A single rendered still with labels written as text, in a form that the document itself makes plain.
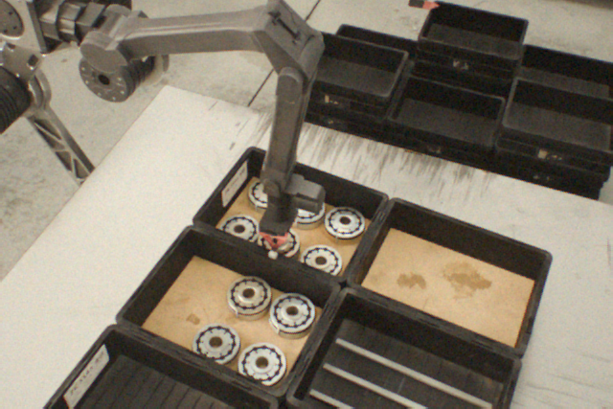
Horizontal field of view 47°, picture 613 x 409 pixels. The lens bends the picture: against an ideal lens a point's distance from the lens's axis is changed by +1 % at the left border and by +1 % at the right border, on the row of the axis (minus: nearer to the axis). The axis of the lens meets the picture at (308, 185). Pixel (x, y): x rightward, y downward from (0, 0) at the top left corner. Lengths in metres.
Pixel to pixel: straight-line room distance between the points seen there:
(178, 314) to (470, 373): 0.66
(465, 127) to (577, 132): 0.41
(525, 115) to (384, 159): 0.78
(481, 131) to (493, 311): 1.23
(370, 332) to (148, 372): 0.49
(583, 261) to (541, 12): 2.48
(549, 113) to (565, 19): 1.57
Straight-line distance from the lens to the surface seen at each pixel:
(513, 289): 1.74
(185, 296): 1.66
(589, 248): 2.07
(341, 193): 1.78
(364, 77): 2.79
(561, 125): 2.75
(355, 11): 4.07
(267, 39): 1.09
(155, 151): 2.18
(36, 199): 3.12
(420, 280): 1.70
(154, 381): 1.56
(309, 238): 1.75
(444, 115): 2.83
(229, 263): 1.67
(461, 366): 1.60
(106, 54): 1.31
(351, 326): 1.61
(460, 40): 3.06
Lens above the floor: 2.19
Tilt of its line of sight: 47 degrees down
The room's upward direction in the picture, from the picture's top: 2 degrees clockwise
